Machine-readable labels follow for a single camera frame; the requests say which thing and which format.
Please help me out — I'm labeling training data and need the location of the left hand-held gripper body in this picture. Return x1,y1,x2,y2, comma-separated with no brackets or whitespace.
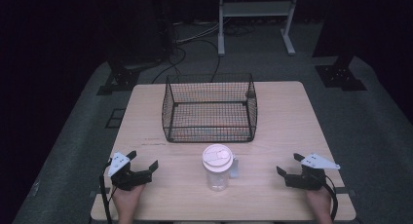
107,151,154,191

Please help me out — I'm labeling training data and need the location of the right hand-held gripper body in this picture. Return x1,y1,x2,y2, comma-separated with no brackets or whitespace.
284,152,341,191

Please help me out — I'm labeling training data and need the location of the person's right hand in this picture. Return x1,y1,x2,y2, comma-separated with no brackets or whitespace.
306,188,333,217

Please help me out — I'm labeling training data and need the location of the person's left hand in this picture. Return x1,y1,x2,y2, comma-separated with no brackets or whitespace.
111,184,146,217

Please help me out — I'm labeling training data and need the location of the clear jar with white lid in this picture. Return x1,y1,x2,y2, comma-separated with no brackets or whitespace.
201,143,240,192

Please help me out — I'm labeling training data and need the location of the black stand base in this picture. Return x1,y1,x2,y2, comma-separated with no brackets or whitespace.
314,54,368,93
95,62,141,96

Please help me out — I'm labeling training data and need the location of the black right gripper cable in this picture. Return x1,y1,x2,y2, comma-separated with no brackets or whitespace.
319,174,339,222

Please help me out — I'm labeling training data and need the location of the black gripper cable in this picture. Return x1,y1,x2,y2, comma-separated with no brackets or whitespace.
319,174,339,222
98,160,118,224

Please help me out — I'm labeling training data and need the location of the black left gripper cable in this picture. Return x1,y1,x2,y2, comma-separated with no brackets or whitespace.
98,160,118,224

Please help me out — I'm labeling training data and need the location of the black wire mesh basket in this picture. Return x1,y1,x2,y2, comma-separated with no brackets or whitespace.
161,72,259,144

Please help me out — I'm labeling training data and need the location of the black floor cable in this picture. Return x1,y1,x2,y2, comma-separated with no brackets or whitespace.
151,38,222,85

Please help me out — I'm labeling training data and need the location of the white floor cable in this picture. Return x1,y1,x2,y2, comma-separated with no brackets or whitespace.
173,19,222,45

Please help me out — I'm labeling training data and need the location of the white metal desk frame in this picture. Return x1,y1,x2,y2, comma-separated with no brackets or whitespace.
217,0,300,57

